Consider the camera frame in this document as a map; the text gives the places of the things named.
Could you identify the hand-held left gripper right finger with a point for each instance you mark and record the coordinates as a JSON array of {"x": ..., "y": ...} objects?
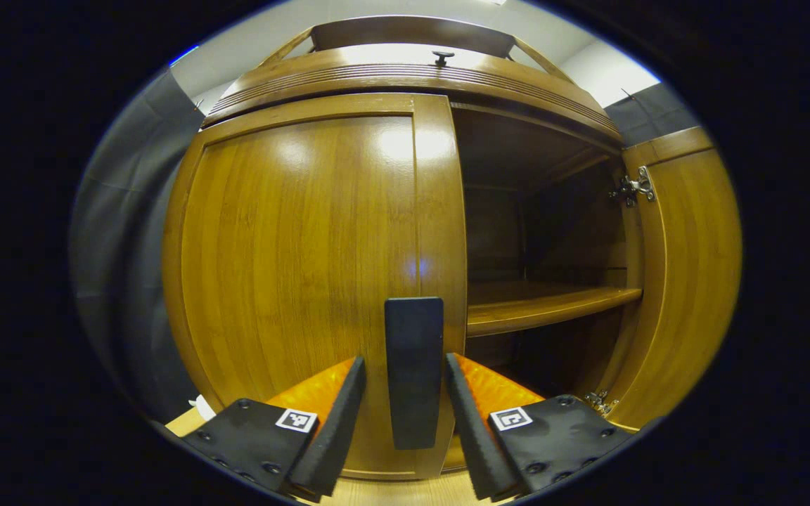
[{"x": 472, "y": 429}]

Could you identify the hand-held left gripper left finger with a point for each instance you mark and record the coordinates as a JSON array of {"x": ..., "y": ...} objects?
[{"x": 335, "y": 429}]

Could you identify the wooden shoe cabinet door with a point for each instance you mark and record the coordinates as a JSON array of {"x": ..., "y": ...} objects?
[
  {"x": 292, "y": 246},
  {"x": 700, "y": 281}
]

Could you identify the wooden double-door shoe cabinet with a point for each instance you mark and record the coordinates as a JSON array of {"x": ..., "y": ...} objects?
[{"x": 405, "y": 74}]

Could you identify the metal door hinge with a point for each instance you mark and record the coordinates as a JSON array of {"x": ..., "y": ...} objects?
[
  {"x": 600, "y": 403},
  {"x": 635, "y": 186}
]

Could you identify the wooden cabinet shelf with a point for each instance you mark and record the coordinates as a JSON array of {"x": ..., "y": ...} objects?
[{"x": 538, "y": 306}]

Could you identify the white crumpled object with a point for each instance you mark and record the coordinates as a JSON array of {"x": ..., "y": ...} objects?
[{"x": 202, "y": 407}]

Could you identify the black backdrop cloth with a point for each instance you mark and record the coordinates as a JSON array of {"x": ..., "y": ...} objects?
[{"x": 117, "y": 246}]

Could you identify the black round drawer knob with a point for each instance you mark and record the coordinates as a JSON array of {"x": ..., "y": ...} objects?
[{"x": 442, "y": 56}]

